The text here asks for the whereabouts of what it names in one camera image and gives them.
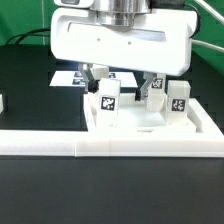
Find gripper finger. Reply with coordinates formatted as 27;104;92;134
78;63;99;93
134;71;156;101

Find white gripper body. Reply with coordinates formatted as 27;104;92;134
51;8;194;76

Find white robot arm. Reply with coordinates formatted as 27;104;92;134
51;0;199;76

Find white sheet with markers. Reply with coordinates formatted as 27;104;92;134
50;71;137;88

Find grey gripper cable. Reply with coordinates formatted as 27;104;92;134
189;0;224;54

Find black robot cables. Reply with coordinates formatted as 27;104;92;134
4;27;53;46

